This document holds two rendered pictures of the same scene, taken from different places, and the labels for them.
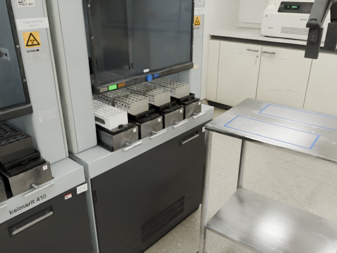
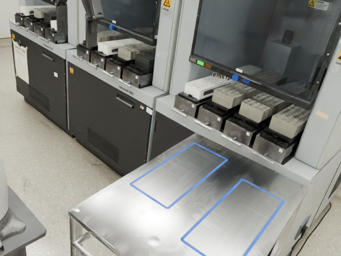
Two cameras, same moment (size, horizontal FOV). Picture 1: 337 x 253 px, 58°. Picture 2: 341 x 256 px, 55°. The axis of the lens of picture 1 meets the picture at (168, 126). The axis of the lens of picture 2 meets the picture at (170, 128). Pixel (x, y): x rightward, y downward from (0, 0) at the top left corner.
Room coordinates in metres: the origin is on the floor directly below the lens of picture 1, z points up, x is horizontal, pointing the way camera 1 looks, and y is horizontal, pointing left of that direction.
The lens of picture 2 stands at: (1.01, -1.25, 1.44)
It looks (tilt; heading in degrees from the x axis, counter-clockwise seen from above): 29 degrees down; 87
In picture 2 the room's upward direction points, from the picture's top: 9 degrees clockwise
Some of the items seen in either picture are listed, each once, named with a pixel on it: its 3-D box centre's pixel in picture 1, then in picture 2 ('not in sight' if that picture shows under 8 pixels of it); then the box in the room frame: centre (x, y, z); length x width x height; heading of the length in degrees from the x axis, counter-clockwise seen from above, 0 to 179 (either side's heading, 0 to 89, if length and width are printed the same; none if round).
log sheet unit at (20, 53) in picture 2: not in sight; (19, 61); (-0.17, 1.34, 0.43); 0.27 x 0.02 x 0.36; 138
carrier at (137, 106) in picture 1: (138, 106); (223, 99); (1.31, 0.14, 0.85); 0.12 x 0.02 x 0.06; 138
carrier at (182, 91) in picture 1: (181, 91); (283, 126); (1.54, -0.07, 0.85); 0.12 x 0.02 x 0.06; 137
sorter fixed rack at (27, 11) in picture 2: not in sight; (40, 10); (-0.01, 1.47, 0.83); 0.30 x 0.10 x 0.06; 48
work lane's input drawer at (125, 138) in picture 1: (82, 117); (222, 91); (1.35, 0.41, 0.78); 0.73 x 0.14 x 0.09; 48
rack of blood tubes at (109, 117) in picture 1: (98, 113); (209, 86); (1.26, 0.31, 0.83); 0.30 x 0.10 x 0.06; 48
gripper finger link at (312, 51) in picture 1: (313, 42); (62, 20); (0.72, -0.33, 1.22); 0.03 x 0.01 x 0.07; 48
